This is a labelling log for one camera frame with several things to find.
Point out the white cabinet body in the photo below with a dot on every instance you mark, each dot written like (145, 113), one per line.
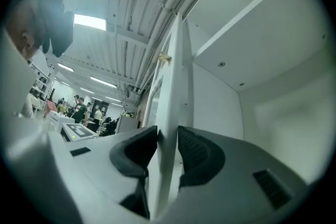
(275, 118)

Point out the black head-worn camera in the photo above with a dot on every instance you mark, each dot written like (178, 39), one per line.
(59, 31)

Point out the long ceiling tube light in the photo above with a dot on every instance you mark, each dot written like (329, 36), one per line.
(65, 67)
(103, 81)

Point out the square ceiling light panel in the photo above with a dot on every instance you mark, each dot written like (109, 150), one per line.
(89, 22)

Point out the white ceiling pipes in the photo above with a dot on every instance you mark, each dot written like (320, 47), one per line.
(168, 0)

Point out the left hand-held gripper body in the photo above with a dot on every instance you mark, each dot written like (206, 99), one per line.
(78, 130)

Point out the brass door knob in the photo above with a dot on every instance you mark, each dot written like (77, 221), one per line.
(165, 57)

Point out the white cabinet door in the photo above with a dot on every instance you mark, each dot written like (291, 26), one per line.
(170, 91)

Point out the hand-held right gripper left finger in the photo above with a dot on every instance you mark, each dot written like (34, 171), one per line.
(136, 149)

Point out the white cabinet shelf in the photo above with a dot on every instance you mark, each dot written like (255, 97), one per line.
(267, 42)

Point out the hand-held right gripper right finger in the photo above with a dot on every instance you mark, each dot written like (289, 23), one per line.
(199, 152)

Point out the person's white shirt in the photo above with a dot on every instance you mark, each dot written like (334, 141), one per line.
(14, 81)

